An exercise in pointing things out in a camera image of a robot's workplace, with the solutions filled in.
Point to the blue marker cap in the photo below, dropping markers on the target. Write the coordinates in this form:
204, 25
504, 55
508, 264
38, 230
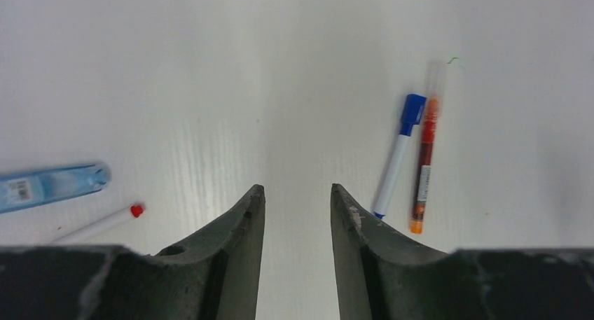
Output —
411, 114

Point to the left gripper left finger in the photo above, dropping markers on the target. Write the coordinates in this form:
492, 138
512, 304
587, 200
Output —
211, 274

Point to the thin clear red-tip pen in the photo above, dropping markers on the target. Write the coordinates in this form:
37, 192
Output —
102, 225

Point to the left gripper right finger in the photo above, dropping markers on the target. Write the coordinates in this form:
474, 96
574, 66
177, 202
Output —
383, 274

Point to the clear pen cap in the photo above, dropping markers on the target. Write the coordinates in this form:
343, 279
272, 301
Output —
436, 80

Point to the thin blue-tip pen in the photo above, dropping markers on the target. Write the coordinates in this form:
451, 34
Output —
388, 184

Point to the red orange pen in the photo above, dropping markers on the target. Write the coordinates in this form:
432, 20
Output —
428, 134

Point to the blue pen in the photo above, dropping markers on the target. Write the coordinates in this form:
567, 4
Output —
25, 190

